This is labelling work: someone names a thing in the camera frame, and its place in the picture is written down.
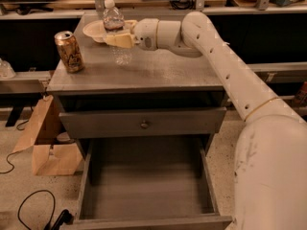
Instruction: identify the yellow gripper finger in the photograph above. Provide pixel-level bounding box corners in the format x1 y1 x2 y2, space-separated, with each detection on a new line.
103 33 135 49
124 20 137 30

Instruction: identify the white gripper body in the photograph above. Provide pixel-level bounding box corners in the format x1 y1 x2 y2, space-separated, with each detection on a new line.
133 18 159 51

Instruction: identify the clear plastic water bottle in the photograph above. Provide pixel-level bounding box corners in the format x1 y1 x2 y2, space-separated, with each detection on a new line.
103 0 132 66

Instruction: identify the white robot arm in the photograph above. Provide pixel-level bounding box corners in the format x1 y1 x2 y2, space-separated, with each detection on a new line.
103 11 307 230

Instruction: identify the grey drawer cabinet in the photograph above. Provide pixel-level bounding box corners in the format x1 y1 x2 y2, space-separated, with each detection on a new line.
46 9 233 230

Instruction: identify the round metal drawer knob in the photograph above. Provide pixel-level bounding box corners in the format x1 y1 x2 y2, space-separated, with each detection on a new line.
140 120 150 129

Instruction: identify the closed grey top drawer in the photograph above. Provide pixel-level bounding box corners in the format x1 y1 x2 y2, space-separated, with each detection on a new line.
59 107 226 139

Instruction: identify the open grey middle drawer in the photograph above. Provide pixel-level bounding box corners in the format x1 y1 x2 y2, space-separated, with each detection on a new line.
60 136 232 230

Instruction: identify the orange bottle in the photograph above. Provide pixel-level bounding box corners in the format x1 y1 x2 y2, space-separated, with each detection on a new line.
294 81 307 105

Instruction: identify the white paper bowl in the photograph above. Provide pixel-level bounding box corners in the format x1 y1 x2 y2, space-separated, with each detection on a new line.
83 20 106 43

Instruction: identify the gold soda can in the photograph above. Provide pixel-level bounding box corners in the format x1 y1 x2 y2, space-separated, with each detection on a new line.
54 31 84 73

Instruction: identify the brown paper bag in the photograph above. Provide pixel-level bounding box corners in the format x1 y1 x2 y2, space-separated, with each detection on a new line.
13 96 83 175

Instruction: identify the black plug adapter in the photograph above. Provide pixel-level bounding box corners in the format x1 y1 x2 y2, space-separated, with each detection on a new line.
50 209 73 230

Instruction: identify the black floor cable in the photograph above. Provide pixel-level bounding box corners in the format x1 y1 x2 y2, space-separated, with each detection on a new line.
17 189 57 230

